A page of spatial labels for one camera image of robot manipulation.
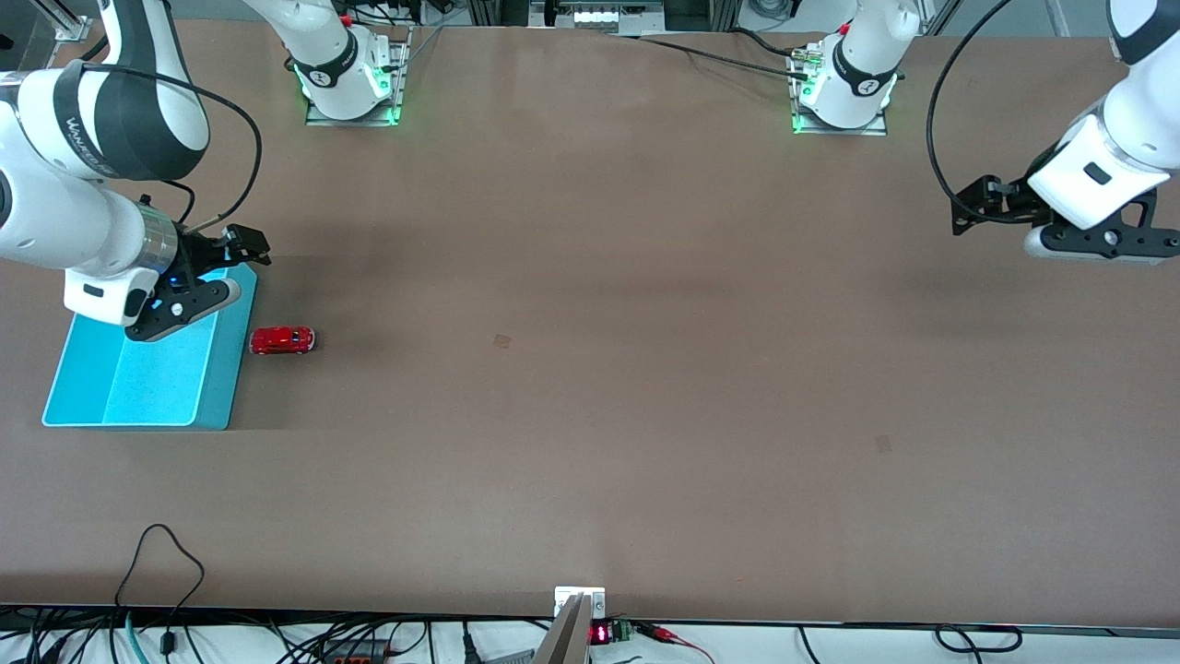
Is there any red beetle toy car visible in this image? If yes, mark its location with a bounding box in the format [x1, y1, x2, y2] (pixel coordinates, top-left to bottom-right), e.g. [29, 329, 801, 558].
[249, 326, 316, 356]

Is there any blue plastic box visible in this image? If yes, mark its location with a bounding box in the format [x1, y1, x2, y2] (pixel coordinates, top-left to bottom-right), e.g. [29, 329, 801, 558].
[41, 266, 260, 431]

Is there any black power strip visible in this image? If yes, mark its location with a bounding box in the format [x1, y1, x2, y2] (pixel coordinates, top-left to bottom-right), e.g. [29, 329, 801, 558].
[318, 639, 393, 664]

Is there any lit white device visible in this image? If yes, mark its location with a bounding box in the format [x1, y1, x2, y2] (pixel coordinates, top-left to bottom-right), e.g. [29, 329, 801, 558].
[572, 5, 665, 29]

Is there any grey metal bar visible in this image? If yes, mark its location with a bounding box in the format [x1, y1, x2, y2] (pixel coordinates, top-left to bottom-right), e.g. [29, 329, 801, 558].
[533, 595, 592, 664]

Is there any red clip lead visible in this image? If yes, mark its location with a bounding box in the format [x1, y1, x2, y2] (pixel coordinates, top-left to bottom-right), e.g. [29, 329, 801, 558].
[636, 622, 715, 664]

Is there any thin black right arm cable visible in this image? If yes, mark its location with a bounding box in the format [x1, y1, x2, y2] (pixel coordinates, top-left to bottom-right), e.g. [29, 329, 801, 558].
[136, 178, 196, 227]

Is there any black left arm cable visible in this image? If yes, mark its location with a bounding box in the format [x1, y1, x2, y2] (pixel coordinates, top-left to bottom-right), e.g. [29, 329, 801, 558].
[926, 0, 1047, 224]

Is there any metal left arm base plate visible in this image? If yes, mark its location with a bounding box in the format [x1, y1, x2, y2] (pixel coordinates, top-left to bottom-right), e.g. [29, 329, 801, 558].
[789, 46, 889, 136]

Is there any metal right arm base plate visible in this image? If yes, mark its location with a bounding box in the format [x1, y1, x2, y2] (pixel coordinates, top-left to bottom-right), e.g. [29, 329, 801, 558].
[306, 26, 411, 127]

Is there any short black table cable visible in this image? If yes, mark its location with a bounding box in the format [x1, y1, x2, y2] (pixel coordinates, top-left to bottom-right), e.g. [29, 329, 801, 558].
[733, 28, 826, 58]

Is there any thin black looped cable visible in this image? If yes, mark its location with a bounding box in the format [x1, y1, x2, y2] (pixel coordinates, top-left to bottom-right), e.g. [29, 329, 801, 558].
[115, 524, 206, 660]

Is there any long black table cable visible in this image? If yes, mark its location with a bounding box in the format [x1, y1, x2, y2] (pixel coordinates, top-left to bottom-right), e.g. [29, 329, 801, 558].
[604, 33, 812, 82]

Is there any aluminium frame rack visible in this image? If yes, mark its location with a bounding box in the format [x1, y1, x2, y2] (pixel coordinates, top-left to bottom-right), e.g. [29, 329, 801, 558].
[466, 0, 743, 30]

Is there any black coiled cable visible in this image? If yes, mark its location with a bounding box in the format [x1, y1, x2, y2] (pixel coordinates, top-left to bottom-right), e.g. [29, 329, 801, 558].
[934, 624, 1024, 654]

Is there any white mounting bracket plate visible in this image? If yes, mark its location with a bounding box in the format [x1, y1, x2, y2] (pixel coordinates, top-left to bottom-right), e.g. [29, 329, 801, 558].
[555, 587, 607, 619]

